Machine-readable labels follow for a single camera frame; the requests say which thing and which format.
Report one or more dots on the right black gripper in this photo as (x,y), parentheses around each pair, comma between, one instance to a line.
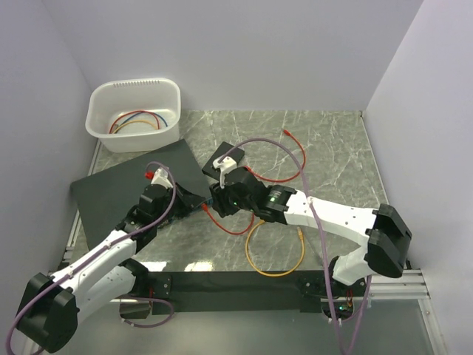
(219,200)

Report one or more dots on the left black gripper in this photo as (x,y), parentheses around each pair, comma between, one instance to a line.
(188,200)

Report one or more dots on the large black network switch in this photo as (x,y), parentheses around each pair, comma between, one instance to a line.
(105,197)

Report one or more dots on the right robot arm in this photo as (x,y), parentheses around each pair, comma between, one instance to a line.
(381,234)

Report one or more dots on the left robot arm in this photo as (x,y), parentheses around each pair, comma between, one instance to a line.
(53,306)

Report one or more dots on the white plastic tub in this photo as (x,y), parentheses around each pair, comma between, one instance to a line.
(135,115)

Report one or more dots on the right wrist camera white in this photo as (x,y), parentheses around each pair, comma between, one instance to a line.
(225,165)

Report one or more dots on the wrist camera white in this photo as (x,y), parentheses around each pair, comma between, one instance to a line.
(225,165)
(159,177)

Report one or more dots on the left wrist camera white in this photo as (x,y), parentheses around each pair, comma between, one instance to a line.
(159,177)

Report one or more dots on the small black switch box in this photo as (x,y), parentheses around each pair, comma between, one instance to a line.
(208,168)

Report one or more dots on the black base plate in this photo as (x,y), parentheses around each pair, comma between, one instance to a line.
(199,291)

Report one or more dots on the aluminium rail right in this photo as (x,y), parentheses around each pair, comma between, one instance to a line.
(410,286)

